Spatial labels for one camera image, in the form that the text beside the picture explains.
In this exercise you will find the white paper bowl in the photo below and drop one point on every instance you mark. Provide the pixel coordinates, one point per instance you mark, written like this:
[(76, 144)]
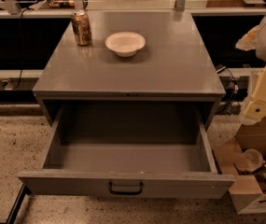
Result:
[(125, 44)]

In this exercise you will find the black metal floor frame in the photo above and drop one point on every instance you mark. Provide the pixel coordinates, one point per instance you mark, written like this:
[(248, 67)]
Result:
[(16, 207)]

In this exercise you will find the gold soda can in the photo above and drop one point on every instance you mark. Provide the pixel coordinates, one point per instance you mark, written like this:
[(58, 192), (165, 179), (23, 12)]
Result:
[(81, 27)]

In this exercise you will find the black top drawer handle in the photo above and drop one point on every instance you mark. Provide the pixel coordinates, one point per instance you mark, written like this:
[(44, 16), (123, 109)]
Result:
[(125, 190)]

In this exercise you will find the grey top drawer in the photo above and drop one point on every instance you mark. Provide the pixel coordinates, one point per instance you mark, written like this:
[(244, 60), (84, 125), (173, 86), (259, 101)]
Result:
[(164, 145)]

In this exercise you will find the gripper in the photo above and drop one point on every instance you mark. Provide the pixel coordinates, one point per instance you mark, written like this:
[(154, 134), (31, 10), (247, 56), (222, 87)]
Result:
[(256, 109)]

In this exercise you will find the cardboard box with trash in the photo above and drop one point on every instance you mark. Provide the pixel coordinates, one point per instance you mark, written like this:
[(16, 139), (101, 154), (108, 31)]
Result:
[(244, 157)]

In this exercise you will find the grey metal drawer cabinet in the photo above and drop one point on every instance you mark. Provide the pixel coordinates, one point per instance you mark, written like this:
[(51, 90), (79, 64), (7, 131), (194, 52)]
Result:
[(173, 65)]

